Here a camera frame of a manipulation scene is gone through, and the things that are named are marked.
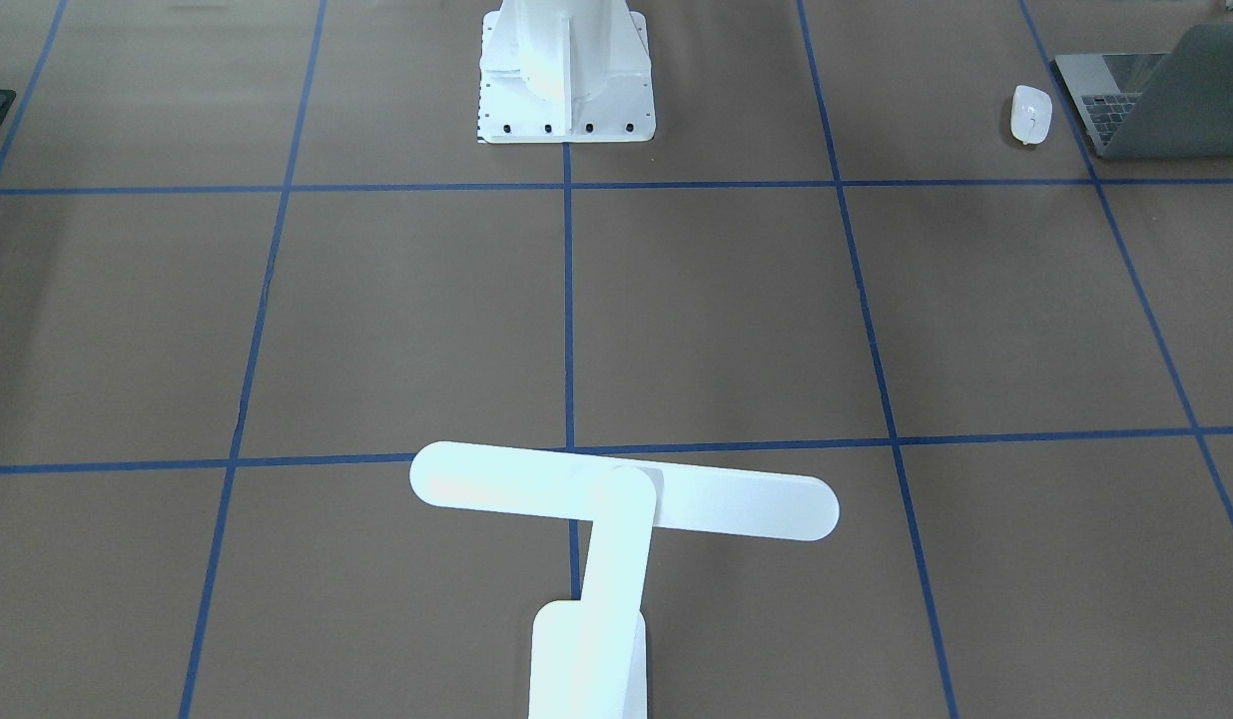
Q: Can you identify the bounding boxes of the grey laptop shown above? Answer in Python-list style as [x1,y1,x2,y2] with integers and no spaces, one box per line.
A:
[1053,23,1233,160]

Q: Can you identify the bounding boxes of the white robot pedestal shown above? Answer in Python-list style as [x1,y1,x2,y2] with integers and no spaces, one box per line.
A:
[476,1,657,143]

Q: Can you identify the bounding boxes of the white computer mouse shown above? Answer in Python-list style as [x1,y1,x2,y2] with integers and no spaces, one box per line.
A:
[1011,85,1053,146]

